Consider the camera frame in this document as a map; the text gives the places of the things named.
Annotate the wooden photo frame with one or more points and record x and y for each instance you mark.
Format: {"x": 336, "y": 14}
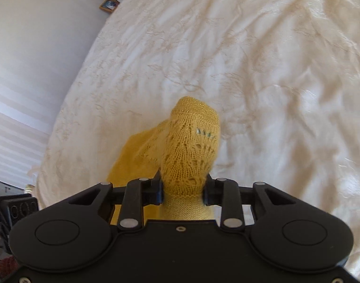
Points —
{"x": 109, "y": 5}

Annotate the white floral bedspread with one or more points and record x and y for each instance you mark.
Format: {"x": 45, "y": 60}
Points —
{"x": 256, "y": 64}

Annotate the yellow knit sweater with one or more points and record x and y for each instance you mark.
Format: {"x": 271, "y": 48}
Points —
{"x": 185, "y": 153}

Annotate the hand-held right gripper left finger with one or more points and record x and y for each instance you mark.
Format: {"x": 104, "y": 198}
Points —
{"x": 159, "y": 195}

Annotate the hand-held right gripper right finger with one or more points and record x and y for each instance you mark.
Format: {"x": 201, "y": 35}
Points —
{"x": 205, "y": 196}

